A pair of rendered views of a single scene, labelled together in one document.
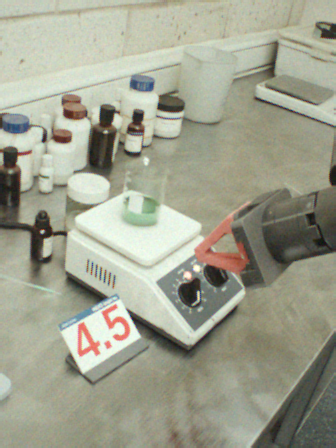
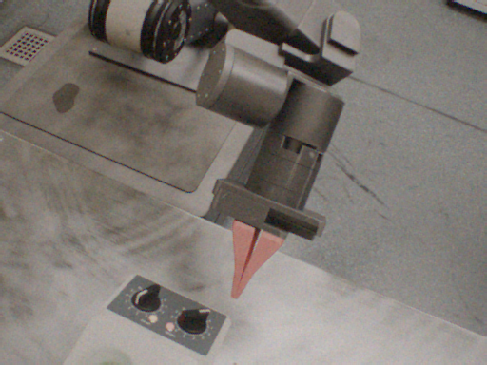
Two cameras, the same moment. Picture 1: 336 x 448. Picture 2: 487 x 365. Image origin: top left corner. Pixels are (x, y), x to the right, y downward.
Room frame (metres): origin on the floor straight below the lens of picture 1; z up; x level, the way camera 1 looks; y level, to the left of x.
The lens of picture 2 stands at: (0.56, 0.14, 1.31)
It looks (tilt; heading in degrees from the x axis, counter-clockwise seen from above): 54 degrees down; 255
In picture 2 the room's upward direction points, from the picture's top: 11 degrees clockwise
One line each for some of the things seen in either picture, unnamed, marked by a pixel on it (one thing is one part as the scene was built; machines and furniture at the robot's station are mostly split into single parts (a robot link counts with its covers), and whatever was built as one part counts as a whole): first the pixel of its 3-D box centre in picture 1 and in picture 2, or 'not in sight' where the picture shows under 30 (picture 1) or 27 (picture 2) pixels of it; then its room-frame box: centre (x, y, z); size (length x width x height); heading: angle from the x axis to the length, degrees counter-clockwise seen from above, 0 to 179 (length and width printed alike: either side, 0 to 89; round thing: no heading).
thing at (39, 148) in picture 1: (35, 151); not in sight; (0.84, 0.25, 0.79); 0.03 x 0.03 x 0.08
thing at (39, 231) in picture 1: (41, 233); not in sight; (0.62, 0.17, 0.78); 0.03 x 0.03 x 0.07
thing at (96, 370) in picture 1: (104, 336); not in sight; (0.47, 0.05, 0.77); 0.09 x 0.06 x 0.04; 145
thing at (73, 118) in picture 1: (72, 136); not in sight; (0.90, 0.20, 0.80); 0.06 x 0.06 x 0.11
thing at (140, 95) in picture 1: (138, 109); not in sight; (1.06, 0.11, 0.81); 0.07 x 0.07 x 0.13
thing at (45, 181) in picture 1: (46, 173); not in sight; (0.79, 0.21, 0.78); 0.02 x 0.02 x 0.06
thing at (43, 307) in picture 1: (49, 304); not in sight; (0.51, 0.13, 0.76); 0.06 x 0.06 x 0.02
